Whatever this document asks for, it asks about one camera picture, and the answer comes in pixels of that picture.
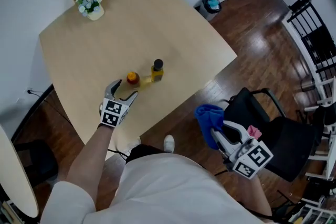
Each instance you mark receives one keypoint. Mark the person's white shirt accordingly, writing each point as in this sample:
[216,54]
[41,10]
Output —
[162,191]

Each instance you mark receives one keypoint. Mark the pink cloth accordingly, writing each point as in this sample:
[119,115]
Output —
[254,131]

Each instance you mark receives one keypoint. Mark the black metal rack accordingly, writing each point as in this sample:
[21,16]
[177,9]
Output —
[312,23]

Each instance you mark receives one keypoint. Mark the person's right white shoe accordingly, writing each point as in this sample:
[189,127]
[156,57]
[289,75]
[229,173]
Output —
[169,143]

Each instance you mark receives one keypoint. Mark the potted flowers in cream pot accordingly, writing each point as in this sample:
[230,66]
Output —
[90,6]

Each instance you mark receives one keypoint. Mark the person's black shorts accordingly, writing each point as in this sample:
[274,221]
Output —
[143,151]

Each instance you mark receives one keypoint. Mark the round wooden table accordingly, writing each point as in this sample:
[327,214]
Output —
[15,170]

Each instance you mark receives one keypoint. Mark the white metal rack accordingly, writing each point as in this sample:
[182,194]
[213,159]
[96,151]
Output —
[323,84]

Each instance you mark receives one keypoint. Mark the orange-capped sauce bottle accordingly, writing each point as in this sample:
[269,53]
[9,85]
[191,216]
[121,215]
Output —
[133,78]

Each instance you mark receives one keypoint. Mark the person's right forearm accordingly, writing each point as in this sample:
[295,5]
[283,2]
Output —
[254,194]

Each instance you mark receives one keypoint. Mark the small yellow oil bottle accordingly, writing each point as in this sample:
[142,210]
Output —
[157,73]

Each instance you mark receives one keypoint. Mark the blue wiping cloth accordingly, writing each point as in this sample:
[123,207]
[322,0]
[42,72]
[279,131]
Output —
[207,118]

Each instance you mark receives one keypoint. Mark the white wall outlet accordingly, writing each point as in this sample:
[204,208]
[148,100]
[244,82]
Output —
[29,90]

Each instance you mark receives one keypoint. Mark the dark metal cup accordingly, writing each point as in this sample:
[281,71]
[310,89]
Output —
[307,84]

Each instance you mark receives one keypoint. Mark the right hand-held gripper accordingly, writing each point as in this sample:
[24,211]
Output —
[249,160]

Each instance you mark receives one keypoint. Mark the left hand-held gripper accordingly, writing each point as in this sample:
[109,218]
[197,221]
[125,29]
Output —
[113,112]

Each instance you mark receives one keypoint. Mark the black armchair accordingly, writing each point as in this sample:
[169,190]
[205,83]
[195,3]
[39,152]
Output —
[288,139]

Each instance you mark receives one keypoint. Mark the person's left forearm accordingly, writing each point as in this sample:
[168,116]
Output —
[89,154]

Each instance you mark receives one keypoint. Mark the black trash bin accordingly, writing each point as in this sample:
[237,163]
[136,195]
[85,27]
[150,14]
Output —
[210,9]

